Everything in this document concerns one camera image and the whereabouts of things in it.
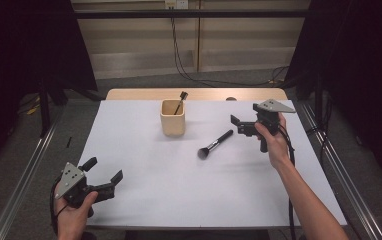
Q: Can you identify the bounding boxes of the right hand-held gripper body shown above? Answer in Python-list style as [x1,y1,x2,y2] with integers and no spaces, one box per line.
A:
[237,98,297,154]

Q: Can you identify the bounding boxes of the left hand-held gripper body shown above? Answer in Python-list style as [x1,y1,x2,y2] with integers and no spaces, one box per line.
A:
[54,162,116,218]

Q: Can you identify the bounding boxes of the black powder makeup brush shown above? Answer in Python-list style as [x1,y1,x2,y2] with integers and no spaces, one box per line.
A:
[197,129,234,160]

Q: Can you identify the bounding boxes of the thin black eyebrow brush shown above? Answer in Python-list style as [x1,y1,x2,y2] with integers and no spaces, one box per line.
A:
[173,91,189,116]

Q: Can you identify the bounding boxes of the beige square cup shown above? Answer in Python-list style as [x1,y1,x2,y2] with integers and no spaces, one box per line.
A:
[159,98,186,137]

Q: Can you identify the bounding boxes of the person's right hand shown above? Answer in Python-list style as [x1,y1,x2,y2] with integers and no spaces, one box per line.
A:
[254,112,292,171]

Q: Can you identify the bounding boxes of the person's left hand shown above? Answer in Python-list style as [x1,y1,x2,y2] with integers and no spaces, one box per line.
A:
[52,182,99,238]

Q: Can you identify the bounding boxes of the wooden table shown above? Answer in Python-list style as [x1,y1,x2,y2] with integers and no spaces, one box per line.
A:
[105,87,289,102]

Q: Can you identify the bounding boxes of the black metal stand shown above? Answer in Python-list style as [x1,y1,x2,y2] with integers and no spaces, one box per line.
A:
[38,79,52,138]

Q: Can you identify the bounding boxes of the white paper sheet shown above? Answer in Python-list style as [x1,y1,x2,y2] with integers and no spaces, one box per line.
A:
[84,99,348,228]

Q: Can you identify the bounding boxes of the black curtain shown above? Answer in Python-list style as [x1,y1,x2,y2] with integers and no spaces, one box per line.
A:
[283,0,382,191]
[0,0,98,178]

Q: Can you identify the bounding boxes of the black horizontal bar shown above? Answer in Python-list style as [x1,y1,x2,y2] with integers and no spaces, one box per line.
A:
[73,9,310,19]

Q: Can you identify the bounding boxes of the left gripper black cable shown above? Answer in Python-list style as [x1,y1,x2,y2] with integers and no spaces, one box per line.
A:
[49,175,70,236]

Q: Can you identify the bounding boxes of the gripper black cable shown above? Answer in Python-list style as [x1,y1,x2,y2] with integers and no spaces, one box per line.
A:
[277,124,297,240]
[49,175,70,236]

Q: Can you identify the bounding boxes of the aluminium rail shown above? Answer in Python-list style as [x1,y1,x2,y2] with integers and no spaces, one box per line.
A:
[0,106,65,240]
[295,99,382,240]

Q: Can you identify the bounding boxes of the black floor cables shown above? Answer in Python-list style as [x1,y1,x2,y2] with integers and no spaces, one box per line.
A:
[307,96,333,159]

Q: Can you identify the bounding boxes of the yellow floor cable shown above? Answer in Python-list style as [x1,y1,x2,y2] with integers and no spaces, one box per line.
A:
[26,96,42,116]

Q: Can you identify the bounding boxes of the black wall cable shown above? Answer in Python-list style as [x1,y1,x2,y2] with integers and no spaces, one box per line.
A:
[169,6,290,88]

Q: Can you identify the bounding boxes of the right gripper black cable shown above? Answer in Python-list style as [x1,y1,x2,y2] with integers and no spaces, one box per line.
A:
[277,124,297,240]

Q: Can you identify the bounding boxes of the white wall outlet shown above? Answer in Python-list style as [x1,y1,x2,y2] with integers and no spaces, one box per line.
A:
[164,0,189,10]

